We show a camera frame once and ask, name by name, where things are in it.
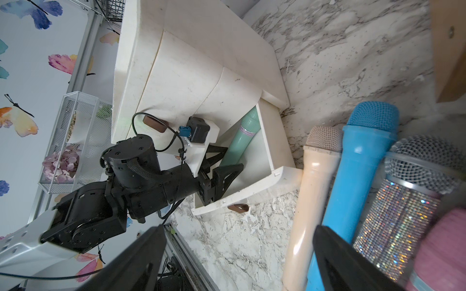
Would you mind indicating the rhinestone silver microphone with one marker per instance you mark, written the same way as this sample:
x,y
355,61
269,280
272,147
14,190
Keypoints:
x,y
419,171

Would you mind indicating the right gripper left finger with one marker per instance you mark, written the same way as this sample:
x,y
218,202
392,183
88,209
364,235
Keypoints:
x,y
136,268

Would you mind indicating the wooden shelf stand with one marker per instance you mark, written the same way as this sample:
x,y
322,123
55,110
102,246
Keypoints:
x,y
448,23

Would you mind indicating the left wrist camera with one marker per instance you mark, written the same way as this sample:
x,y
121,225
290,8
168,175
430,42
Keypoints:
x,y
196,136

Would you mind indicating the pink toy microphone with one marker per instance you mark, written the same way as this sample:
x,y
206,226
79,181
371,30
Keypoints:
x,y
440,264

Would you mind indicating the wooden rolling pin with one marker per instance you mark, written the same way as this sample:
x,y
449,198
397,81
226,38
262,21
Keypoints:
x,y
321,158

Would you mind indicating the white bottom drawer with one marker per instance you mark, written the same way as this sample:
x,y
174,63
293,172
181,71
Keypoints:
x,y
269,168

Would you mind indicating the white plastic drawer cabinet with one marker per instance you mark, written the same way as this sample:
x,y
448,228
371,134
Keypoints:
x,y
178,59

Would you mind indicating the white bowl of seeds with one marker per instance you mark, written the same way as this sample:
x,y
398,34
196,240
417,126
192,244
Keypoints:
x,y
71,127

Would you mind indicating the black wire wall basket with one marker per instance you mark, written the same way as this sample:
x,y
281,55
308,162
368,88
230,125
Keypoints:
x,y
112,9

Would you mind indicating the blue toy microphone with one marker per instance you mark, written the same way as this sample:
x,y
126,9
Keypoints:
x,y
370,132

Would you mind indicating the mint green toy microphone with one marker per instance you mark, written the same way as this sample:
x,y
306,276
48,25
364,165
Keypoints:
x,y
249,127

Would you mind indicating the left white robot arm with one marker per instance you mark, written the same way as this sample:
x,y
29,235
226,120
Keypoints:
x,y
82,220

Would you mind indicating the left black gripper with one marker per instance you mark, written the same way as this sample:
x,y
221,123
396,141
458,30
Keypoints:
x,y
149,189

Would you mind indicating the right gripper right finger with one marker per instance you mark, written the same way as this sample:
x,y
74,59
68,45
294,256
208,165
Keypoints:
x,y
341,268

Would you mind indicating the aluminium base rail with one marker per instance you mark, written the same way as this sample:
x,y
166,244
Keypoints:
x,y
180,269

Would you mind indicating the white mesh wall basket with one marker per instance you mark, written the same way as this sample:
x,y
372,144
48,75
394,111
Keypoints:
x,y
91,135

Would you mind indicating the pink flower petals pile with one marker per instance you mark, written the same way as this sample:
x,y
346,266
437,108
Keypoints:
x,y
61,167

